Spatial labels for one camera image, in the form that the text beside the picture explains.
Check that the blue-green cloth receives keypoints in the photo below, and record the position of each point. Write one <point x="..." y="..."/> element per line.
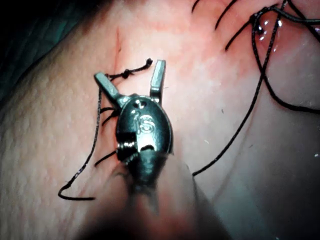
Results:
<point x="35" y="32"/>

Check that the black stitching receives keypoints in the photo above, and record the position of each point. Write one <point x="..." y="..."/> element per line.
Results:
<point x="237" y="35"/>
<point x="126" y="73"/>

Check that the dark left arm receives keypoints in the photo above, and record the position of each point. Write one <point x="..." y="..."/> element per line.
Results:
<point x="172" y="205"/>

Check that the left arm needle driver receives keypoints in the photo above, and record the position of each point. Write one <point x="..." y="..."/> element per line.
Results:
<point x="150" y="125"/>

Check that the left arm needle driver jaw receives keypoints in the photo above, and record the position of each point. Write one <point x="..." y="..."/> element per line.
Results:
<point x="107" y="86"/>
<point x="158" y="77"/>

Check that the black thread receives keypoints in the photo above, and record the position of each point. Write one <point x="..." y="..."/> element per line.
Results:
<point x="257" y="90"/>

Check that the tissue pad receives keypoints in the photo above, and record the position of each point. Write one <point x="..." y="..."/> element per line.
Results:
<point x="212" y="105"/>

